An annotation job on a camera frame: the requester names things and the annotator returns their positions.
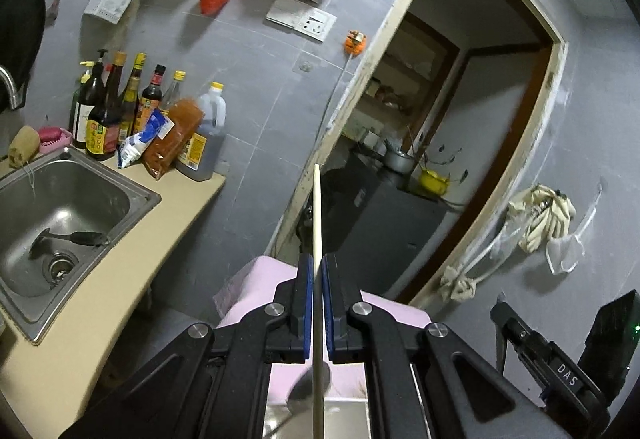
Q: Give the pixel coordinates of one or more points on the metal spoon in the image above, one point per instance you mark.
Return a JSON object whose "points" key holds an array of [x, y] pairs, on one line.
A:
{"points": [[305, 384]]}

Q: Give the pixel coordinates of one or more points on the dark pump bottle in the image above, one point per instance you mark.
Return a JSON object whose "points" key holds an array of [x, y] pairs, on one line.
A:
{"points": [[82, 119]]}

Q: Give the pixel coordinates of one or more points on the curved steel faucet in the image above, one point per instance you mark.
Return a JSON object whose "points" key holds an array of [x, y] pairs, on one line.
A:
{"points": [[9, 89]]}

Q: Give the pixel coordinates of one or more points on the beige rubber gloves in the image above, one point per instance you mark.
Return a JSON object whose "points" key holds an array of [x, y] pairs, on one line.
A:
{"points": [[542, 219]]}

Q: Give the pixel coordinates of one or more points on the steel sink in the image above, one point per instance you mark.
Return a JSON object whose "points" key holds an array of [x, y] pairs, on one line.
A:
{"points": [[75, 199]]}

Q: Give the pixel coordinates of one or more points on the soy sauce bottle yellow label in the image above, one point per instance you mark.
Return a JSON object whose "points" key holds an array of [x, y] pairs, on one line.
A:
{"points": [[102, 134]]}

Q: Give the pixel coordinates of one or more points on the pink soap dish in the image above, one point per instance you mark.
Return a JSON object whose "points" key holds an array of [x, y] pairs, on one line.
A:
{"points": [[55, 139]]}

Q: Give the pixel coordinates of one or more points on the wooden door frame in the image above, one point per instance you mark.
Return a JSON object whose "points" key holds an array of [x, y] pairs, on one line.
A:
{"points": [[530, 139]]}

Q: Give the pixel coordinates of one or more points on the long pale chopstick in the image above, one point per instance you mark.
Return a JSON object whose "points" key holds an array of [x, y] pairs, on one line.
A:
{"points": [[316, 219]]}

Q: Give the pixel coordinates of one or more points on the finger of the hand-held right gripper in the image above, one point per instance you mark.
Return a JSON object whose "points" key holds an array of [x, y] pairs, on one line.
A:
{"points": [[512, 324]]}

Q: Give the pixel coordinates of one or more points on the blue white packet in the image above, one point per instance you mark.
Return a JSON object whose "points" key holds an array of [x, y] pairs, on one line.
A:
{"points": [[145, 134]]}

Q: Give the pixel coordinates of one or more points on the pink cloth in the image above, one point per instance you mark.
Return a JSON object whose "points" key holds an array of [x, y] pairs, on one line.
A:
{"points": [[250, 289]]}

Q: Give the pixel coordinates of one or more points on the dark bottle yellow cap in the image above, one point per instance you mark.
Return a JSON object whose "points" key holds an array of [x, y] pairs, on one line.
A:
{"points": [[131, 94]]}

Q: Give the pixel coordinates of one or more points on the black wok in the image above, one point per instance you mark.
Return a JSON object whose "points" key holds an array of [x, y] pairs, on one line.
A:
{"points": [[17, 29]]}

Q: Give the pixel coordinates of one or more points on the wooden shelf unit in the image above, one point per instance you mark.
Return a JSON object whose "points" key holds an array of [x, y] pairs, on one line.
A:
{"points": [[400, 84]]}

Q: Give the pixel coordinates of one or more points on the beige kitchen counter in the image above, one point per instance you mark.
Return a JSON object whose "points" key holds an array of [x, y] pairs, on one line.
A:
{"points": [[125, 279]]}

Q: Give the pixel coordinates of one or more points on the dark bottle red neck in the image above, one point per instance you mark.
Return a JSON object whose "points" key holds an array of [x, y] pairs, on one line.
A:
{"points": [[150, 101]]}

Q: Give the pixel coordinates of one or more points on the black ladle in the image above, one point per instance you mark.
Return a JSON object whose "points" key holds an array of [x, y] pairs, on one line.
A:
{"points": [[75, 238]]}

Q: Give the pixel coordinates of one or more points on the white wall socket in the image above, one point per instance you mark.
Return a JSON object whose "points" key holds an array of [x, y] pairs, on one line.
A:
{"points": [[316, 25]]}

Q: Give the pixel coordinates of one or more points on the orange wall hook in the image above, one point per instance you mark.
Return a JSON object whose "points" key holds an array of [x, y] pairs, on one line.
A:
{"points": [[355, 43]]}

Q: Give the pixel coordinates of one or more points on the hanging clear plastic bag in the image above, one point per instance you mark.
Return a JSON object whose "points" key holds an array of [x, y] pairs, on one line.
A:
{"points": [[567, 254]]}

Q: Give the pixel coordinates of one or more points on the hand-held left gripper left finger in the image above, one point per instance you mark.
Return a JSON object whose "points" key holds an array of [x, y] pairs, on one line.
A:
{"points": [[305, 309]]}

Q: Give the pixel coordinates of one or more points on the aluminium pot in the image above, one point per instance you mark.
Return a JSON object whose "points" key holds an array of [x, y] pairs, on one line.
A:
{"points": [[398, 162]]}

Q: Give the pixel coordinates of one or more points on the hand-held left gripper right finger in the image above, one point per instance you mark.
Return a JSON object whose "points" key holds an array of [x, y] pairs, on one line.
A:
{"points": [[330, 309]]}

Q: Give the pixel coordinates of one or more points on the green pump bottle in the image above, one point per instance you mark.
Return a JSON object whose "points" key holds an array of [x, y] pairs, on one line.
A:
{"points": [[75, 99]]}

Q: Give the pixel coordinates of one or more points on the yellow bowl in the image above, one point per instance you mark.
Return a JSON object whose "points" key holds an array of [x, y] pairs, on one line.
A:
{"points": [[433, 181]]}

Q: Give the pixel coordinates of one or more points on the large oil jug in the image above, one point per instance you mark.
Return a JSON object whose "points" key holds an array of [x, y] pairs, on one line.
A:
{"points": [[210, 119]]}

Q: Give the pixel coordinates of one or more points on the tan loofah sponge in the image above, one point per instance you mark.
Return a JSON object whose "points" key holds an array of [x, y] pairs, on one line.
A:
{"points": [[24, 146]]}

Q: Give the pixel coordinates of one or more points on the orange brown spice packet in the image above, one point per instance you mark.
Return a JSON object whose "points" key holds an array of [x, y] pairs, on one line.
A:
{"points": [[172, 134]]}

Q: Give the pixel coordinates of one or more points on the grey cabinet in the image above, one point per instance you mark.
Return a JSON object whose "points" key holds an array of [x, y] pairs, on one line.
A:
{"points": [[380, 229]]}

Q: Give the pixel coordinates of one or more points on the clear bottle yellow cap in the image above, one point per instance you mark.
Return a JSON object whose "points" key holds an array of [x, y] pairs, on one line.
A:
{"points": [[175, 91]]}

